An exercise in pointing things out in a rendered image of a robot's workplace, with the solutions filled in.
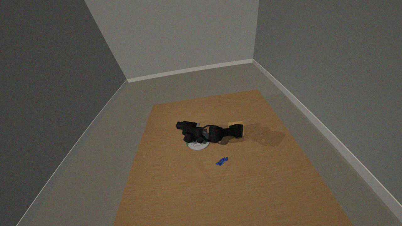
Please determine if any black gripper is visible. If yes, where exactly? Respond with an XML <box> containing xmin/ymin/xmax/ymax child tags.
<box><xmin>191</xmin><ymin>134</ymin><xmax>204</xmax><ymax>144</ymax></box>

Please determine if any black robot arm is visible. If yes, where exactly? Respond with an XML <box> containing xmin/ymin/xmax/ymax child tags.
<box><xmin>176</xmin><ymin>121</ymin><xmax>243</xmax><ymax>143</ymax></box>

